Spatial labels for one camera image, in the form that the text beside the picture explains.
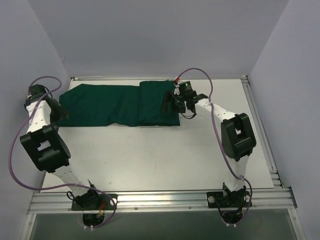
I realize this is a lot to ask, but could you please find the dark green surgical cloth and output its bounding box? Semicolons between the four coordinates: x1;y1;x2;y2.
58;80;180;127

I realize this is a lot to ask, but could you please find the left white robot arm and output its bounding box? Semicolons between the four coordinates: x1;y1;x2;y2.
19;94;101;210

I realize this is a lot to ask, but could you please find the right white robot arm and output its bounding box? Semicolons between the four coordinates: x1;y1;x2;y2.
161;91;257;207

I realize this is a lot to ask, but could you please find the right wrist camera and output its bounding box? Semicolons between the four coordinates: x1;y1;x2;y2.
178;81;194;96

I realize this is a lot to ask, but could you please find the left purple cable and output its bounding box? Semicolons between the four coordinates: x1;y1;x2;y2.
9;75;118;227

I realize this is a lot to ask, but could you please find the rear aluminium rail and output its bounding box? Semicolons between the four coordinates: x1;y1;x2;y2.
71;76;103;81

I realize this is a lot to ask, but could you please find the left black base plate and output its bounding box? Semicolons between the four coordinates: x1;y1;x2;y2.
71;192;118;211

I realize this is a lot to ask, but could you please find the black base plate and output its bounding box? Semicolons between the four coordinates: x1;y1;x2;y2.
71;192;118;211
206;190;252;209

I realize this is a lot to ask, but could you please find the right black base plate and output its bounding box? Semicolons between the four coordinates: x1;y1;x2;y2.
206;190;252;209

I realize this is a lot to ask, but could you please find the front aluminium rail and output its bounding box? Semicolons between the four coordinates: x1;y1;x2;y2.
27;188;297;214

